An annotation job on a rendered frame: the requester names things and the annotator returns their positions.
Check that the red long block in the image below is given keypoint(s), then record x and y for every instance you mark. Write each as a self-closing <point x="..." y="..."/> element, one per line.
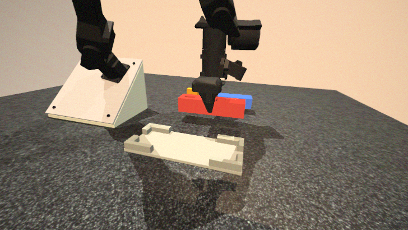
<point x="226" y="107"/>

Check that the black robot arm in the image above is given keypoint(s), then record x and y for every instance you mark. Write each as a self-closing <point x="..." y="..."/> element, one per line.
<point x="95" y="37"/>

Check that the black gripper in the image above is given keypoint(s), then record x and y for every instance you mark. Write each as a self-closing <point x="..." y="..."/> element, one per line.
<point x="209" y="84"/>

